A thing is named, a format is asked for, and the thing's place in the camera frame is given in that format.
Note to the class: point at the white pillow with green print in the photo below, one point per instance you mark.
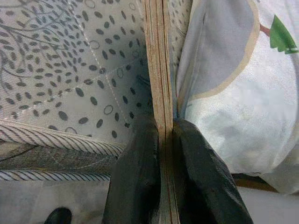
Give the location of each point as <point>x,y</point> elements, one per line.
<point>245,116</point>

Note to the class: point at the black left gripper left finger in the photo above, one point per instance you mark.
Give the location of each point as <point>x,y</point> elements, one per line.
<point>137,175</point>

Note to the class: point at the colourful yellow-edged children's book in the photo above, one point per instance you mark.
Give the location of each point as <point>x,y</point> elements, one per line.
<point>158,70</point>

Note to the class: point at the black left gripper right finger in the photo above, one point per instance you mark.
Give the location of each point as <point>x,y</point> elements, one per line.
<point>201,182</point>

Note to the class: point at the white quilted mattress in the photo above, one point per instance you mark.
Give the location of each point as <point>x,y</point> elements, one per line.
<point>70,70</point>

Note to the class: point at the black rounded item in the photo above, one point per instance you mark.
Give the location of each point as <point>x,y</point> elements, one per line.
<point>58,217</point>

